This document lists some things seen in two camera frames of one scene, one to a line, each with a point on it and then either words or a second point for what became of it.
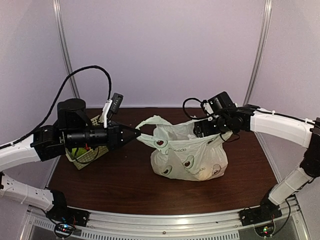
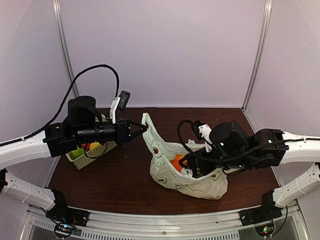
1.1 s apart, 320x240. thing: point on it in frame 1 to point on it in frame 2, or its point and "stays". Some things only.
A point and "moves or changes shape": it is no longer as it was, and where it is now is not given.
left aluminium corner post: x=59 y=14 stays
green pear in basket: x=81 y=151 stays
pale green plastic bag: x=181 y=155 moves or changes shape
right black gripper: x=198 y=127 to x=205 y=169
